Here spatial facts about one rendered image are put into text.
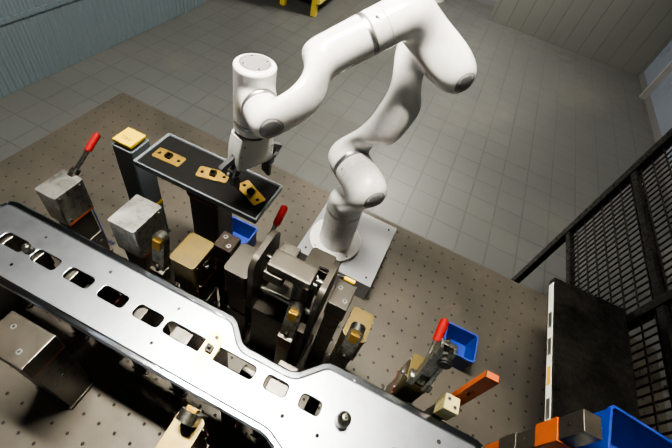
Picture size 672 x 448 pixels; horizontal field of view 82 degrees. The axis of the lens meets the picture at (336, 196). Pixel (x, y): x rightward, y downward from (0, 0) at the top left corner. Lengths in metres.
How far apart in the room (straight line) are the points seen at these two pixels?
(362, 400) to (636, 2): 5.82
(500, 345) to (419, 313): 0.30
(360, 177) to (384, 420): 0.59
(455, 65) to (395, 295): 0.88
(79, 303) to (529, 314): 1.48
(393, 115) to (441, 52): 0.20
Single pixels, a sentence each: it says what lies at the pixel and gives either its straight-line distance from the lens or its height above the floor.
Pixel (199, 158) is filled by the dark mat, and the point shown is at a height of 1.16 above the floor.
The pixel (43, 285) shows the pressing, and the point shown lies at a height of 1.00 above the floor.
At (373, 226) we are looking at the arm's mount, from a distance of 1.50.
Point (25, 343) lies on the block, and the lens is 1.08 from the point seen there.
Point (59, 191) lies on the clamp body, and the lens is 1.26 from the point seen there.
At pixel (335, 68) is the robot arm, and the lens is 0.81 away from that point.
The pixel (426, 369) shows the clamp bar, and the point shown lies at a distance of 0.95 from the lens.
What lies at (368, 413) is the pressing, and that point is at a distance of 1.00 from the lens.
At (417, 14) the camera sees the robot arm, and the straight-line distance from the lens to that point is 0.86.
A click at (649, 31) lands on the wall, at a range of 6.40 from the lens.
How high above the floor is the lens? 1.94
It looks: 47 degrees down
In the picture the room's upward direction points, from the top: 16 degrees clockwise
